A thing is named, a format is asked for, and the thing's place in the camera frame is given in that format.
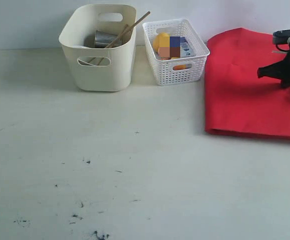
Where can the white ceramic bowl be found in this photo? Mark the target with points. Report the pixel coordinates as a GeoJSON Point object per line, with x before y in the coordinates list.
{"type": "Point", "coordinates": [93, 60]}

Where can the red scalloped table cloth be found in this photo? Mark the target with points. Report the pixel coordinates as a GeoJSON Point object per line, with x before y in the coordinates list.
{"type": "Point", "coordinates": [237, 102]}

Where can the wooden chopstick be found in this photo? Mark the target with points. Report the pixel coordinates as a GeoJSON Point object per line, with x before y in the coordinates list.
{"type": "Point", "coordinates": [120, 41]}
{"type": "Point", "coordinates": [126, 30]}

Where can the blue white milk carton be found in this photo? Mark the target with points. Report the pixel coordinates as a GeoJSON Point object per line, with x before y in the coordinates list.
{"type": "Point", "coordinates": [186, 50]}

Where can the stainless steel cup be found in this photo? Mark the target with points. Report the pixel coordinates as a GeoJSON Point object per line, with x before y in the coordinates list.
{"type": "Point", "coordinates": [102, 39]}

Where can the brown egg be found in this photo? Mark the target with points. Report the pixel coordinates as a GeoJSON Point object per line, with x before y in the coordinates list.
{"type": "Point", "coordinates": [164, 52]}

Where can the white perforated plastic basket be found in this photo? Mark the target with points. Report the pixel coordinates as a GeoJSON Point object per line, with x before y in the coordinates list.
{"type": "Point", "coordinates": [163, 69]}

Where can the cream plastic storage bin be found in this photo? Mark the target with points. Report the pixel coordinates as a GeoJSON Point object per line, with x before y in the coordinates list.
{"type": "Point", "coordinates": [80, 30]}

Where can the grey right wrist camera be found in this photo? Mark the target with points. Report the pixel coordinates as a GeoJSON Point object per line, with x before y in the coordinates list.
{"type": "Point", "coordinates": [281, 37]}

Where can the yellow lemon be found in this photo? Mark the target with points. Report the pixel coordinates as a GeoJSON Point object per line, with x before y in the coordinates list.
{"type": "Point", "coordinates": [162, 40]}

